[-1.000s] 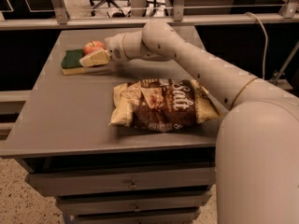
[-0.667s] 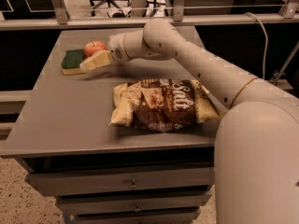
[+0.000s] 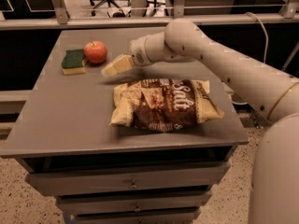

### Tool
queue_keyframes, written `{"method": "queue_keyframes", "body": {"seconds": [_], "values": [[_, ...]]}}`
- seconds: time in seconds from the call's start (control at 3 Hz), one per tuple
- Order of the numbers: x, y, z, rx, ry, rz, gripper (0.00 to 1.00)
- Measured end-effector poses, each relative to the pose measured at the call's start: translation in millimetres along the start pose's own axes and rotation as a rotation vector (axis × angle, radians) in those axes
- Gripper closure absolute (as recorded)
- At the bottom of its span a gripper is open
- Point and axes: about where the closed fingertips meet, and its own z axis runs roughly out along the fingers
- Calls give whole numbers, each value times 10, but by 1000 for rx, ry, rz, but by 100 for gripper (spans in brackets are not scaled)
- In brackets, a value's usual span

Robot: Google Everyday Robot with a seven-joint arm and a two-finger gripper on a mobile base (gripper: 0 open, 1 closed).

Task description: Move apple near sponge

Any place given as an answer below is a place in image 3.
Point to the top drawer knob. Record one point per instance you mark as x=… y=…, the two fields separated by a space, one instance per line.
x=132 y=185

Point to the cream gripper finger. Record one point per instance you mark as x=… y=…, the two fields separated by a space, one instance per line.
x=119 y=65

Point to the brown chip bag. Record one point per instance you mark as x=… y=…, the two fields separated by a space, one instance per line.
x=163 y=104

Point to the grey drawer cabinet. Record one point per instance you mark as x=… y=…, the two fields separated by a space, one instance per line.
x=64 y=139

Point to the red apple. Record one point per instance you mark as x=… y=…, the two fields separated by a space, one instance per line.
x=95 y=51

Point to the grey metal railing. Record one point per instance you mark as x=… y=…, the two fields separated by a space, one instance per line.
x=62 y=19

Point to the drawer knob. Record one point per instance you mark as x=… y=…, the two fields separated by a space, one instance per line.
x=132 y=185
x=137 y=208

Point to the green and yellow sponge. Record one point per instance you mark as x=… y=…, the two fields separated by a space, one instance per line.
x=73 y=62

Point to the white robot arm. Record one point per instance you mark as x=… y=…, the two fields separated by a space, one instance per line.
x=274 y=196

